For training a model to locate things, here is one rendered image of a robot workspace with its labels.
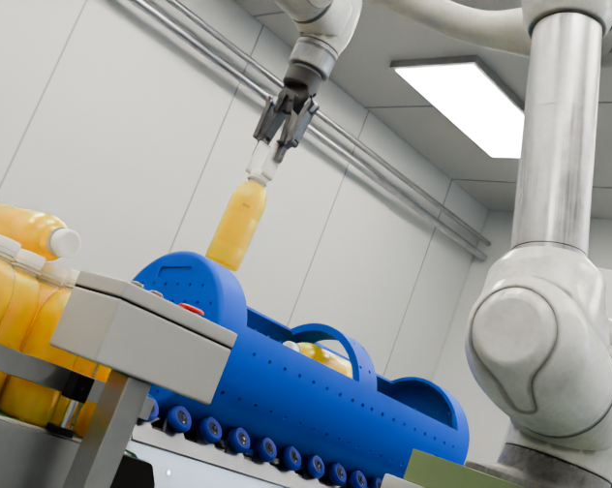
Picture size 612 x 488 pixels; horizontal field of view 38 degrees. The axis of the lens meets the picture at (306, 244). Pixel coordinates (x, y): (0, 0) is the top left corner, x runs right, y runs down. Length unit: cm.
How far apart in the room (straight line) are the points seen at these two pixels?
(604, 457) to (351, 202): 535
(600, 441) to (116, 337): 65
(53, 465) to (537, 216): 70
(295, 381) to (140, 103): 393
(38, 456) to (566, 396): 65
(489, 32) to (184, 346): 83
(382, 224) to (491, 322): 574
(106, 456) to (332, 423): 66
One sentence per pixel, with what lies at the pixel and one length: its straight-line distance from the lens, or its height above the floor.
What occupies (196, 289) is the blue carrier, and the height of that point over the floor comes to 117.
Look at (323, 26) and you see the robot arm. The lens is 180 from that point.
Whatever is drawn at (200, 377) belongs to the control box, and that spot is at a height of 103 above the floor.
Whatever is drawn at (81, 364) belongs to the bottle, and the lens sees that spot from 126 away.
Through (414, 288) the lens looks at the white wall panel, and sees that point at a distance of 717.
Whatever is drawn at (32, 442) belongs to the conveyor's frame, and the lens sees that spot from 117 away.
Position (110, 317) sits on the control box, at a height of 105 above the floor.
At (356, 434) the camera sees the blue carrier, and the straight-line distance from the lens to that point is 176.
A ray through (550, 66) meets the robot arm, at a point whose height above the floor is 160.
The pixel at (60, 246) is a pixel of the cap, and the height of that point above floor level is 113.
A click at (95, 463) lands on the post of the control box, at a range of 113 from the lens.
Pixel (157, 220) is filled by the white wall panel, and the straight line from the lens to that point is 546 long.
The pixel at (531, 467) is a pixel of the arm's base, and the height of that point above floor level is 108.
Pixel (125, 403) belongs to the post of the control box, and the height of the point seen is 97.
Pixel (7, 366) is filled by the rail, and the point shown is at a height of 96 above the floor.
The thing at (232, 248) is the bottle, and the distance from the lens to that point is 170.
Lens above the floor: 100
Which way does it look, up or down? 12 degrees up
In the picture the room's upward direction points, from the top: 21 degrees clockwise
